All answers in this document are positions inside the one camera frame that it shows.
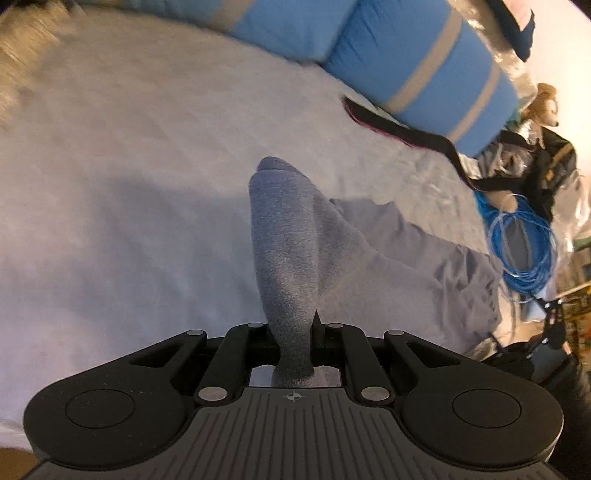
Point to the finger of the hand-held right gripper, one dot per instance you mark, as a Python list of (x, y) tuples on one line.
[(557, 327)]

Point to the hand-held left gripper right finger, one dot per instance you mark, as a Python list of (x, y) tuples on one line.
[(325, 341)]

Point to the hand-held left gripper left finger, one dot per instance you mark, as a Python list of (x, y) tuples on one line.
[(258, 344)]

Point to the grey-blue sweatpants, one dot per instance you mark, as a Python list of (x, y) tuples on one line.
[(295, 240)]

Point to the brown stuffed toy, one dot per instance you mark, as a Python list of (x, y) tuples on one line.
[(554, 157)]

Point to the cream quilted bedspread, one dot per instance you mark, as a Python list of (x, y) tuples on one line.
[(138, 184)]

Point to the blue pillow with beige stripes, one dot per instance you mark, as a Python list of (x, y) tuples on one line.
[(286, 23), (415, 64)]

